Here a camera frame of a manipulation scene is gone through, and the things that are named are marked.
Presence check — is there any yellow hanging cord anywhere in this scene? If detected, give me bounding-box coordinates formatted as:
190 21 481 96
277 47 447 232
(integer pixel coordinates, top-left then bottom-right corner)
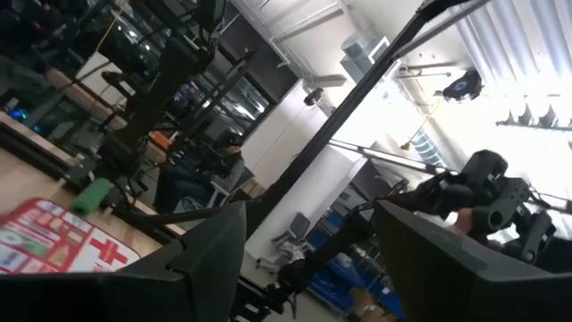
399 97 444 151

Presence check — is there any small black ceiling device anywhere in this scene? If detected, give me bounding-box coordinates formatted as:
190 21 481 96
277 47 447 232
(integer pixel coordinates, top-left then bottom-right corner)
303 87 324 107

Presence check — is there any grey office chair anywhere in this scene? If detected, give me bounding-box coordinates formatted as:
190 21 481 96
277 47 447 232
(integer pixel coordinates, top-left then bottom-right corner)
255 211 316 275

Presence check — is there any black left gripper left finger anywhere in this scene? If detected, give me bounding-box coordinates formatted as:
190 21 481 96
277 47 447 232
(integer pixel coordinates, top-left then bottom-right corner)
120 200 248 322

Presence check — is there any person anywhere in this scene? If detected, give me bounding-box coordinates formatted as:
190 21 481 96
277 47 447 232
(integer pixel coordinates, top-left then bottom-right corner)
154 133 247 216

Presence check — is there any blue storage crate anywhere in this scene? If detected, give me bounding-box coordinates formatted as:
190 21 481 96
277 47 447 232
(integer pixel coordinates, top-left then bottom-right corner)
307 209 406 317

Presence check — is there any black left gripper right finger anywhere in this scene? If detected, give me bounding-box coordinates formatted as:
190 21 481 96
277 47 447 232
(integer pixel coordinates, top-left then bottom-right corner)
374 199 544 322

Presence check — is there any green bandage roll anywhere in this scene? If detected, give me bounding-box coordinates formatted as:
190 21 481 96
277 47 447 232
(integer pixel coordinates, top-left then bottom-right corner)
68 177 114 217

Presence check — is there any red first aid kit case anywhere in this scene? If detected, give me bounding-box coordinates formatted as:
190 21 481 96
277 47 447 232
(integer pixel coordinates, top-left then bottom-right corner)
0 197 142 275

